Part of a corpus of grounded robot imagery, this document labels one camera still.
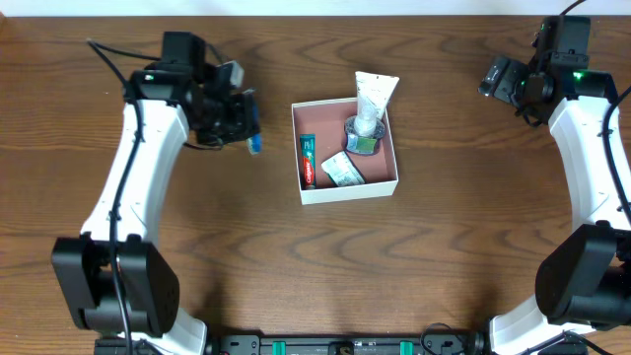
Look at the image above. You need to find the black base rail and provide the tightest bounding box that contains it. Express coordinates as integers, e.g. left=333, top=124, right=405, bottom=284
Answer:
left=93, top=333, right=591, bottom=355

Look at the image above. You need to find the white floral lotion tube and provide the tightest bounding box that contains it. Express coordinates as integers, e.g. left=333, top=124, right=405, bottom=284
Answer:
left=355, top=71, right=399, bottom=120

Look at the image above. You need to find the clear blue soap pump bottle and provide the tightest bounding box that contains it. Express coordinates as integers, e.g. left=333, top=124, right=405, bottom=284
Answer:
left=344, top=103, right=386, bottom=156

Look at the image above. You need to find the white box pink interior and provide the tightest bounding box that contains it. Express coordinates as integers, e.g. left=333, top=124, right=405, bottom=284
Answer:
left=292, top=98, right=399, bottom=205

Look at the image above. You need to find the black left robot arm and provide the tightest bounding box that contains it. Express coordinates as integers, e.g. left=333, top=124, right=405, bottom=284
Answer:
left=51, top=32, right=262, bottom=354

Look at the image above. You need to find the green white soap bar pack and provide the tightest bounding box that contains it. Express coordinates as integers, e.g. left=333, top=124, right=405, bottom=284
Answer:
left=320, top=151, right=366, bottom=187

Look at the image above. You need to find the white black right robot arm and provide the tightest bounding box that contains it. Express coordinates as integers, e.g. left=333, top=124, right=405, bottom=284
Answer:
left=465, top=14, right=630, bottom=354

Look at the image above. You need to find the green white toothbrush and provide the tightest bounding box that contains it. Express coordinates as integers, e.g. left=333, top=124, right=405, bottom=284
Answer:
left=246, top=134, right=262, bottom=155

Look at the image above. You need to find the Colgate toothpaste tube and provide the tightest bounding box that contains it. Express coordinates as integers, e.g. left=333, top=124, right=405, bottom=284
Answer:
left=300, top=134, right=316, bottom=189

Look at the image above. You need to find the blue disposable razor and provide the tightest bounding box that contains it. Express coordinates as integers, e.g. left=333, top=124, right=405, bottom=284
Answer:
left=250, top=94, right=260, bottom=138

